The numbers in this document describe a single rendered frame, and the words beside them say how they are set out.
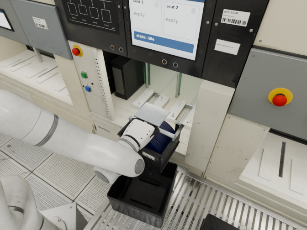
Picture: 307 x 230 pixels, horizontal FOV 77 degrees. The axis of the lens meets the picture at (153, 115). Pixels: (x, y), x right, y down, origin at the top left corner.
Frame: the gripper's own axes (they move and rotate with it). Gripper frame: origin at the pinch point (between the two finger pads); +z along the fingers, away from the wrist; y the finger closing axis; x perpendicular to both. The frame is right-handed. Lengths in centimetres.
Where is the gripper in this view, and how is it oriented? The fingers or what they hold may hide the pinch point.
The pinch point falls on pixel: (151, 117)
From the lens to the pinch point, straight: 81.6
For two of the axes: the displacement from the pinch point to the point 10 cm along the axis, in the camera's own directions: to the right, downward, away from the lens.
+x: 0.1, -7.1, -7.0
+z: 5.0, -6.0, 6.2
